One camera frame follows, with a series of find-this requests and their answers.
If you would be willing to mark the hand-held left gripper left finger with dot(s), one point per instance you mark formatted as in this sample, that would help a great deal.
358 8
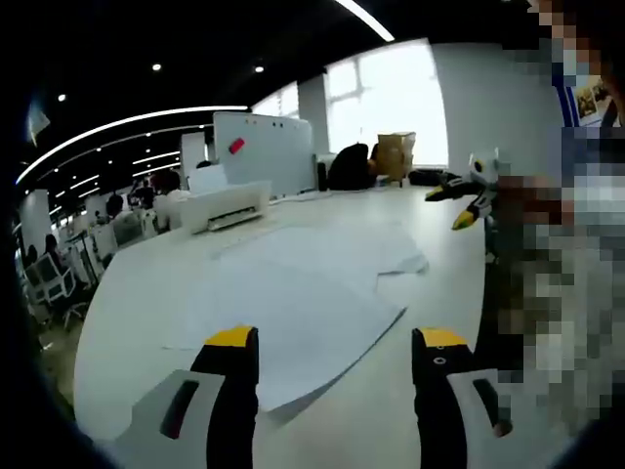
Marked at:
195 420

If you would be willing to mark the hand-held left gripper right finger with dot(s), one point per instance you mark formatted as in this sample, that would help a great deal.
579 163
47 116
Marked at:
439 405

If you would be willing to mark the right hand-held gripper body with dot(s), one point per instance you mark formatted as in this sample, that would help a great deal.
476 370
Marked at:
481 168

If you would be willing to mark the stack of white printing papers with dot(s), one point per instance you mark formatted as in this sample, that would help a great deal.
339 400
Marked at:
293 293

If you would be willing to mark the person's left hand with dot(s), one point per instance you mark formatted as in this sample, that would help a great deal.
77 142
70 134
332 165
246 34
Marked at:
503 429

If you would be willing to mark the brown cardboard box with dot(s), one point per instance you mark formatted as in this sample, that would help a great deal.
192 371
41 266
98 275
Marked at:
395 154

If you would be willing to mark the person's white blue-striped shirt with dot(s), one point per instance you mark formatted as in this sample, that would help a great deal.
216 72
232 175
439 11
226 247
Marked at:
564 105

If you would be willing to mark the black backpack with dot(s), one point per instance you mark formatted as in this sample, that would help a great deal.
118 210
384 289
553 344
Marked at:
349 168

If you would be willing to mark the bright window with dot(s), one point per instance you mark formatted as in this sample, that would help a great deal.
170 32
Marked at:
390 98

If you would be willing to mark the white whiteboard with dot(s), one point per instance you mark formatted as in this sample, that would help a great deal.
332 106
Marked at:
273 146

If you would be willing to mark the straight ceiling light strip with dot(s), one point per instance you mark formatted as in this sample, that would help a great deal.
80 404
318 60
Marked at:
366 18

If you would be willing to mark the white office chair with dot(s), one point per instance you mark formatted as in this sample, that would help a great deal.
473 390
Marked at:
49 285

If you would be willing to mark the white printer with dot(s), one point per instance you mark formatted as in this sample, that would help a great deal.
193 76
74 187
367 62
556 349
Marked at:
220 205

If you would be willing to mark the red whiteboard eraser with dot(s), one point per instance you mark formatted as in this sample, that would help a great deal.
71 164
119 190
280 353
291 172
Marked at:
237 145

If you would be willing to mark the curved ceiling light strip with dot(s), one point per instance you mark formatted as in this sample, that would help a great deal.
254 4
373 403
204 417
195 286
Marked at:
122 119

